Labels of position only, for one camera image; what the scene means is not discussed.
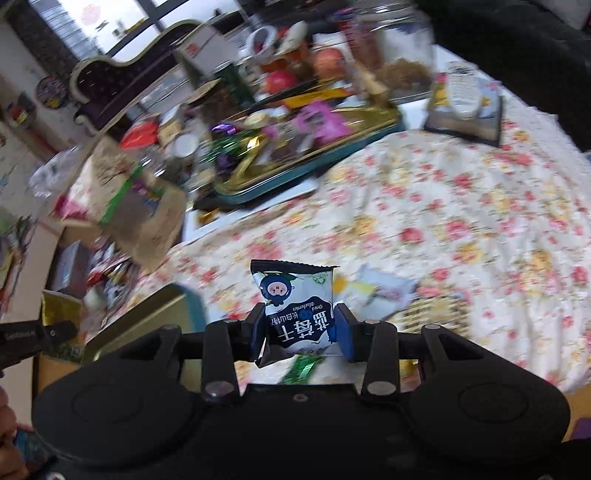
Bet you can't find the large clear glass jar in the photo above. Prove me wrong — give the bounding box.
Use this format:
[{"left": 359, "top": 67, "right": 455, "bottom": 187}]
[{"left": 344, "top": 0, "right": 437, "bottom": 102}]

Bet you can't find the dark flat book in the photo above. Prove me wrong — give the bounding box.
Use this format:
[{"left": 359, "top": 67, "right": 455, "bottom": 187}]
[{"left": 424, "top": 60, "right": 505, "bottom": 148}]

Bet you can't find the shallow teal gold tin tray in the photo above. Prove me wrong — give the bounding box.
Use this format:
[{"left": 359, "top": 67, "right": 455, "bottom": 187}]
[{"left": 41, "top": 282, "right": 208, "bottom": 365}]

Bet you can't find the pink snack packet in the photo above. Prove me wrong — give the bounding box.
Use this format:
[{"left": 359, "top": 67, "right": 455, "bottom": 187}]
[{"left": 293, "top": 102, "right": 352, "bottom": 148}]

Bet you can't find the floral tablecloth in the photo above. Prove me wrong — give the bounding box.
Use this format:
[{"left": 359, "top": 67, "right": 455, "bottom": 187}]
[{"left": 88, "top": 41, "right": 591, "bottom": 398}]

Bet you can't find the colourful round tin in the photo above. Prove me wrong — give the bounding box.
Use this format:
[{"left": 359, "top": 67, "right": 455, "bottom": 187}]
[{"left": 34, "top": 76, "right": 70, "bottom": 109}]

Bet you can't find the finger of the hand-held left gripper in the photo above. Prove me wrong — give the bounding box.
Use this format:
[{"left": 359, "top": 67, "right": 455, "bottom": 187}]
[{"left": 43, "top": 319, "right": 78, "bottom": 349}]

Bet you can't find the dark chaise lounge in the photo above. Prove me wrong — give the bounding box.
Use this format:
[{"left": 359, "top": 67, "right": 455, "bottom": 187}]
[{"left": 69, "top": 21, "right": 206, "bottom": 134}]

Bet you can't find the grey yellow snack packet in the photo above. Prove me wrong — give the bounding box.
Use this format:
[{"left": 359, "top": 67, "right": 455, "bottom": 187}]
[{"left": 355, "top": 264, "right": 419, "bottom": 321}]

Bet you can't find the white rectangular tray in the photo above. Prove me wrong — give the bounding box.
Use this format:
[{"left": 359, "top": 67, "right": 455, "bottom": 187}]
[{"left": 180, "top": 178, "right": 319, "bottom": 243}]

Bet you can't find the black sofa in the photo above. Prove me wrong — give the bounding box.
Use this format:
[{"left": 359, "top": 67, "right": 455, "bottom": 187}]
[{"left": 413, "top": 0, "right": 591, "bottom": 153}]

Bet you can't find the pile of purple green candies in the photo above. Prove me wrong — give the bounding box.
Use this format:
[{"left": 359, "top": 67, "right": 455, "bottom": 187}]
[{"left": 203, "top": 117, "right": 278, "bottom": 176}]

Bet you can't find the large kraft paper snack bag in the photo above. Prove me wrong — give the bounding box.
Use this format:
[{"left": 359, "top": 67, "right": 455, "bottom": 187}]
[{"left": 69, "top": 136, "right": 188, "bottom": 273}]

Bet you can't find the red apple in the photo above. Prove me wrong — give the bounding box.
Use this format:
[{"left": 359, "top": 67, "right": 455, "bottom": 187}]
[
  {"left": 314, "top": 48, "right": 347, "bottom": 79},
  {"left": 263, "top": 69, "right": 301, "bottom": 95}
]

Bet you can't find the deep teal gold candy tin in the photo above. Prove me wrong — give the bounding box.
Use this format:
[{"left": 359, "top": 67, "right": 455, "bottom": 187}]
[{"left": 210, "top": 99, "right": 407, "bottom": 204}]

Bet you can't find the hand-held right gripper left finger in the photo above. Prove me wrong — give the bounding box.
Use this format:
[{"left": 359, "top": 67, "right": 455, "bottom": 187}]
[{"left": 117, "top": 302, "right": 269, "bottom": 401}]

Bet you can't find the green can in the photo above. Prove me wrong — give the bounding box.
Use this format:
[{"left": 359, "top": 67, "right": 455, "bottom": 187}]
[{"left": 217, "top": 62, "right": 252, "bottom": 104}]

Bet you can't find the small green snack wrapper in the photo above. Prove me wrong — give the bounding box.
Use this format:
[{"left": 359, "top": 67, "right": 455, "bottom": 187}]
[{"left": 281, "top": 354, "right": 324, "bottom": 386}]

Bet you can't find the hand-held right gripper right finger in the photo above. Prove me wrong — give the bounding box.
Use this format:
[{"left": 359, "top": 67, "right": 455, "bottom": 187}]
[{"left": 333, "top": 302, "right": 485, "bottom": 398}]

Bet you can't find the white blue snack packet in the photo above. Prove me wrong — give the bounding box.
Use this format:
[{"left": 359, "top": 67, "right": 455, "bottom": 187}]
[{"left": 250, "top": 259, "right": 341, "bottom": 367}]

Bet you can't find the cardboard box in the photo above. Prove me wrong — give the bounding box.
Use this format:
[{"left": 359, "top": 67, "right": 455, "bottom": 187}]
[{"left": 175, "top": 23, "right": 232, "bottom": 70}]

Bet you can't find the person's left hand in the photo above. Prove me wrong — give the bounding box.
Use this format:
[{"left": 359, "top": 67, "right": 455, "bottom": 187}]
[{"left": 0, "top": 387, "right": 29, "bottom": 480}]

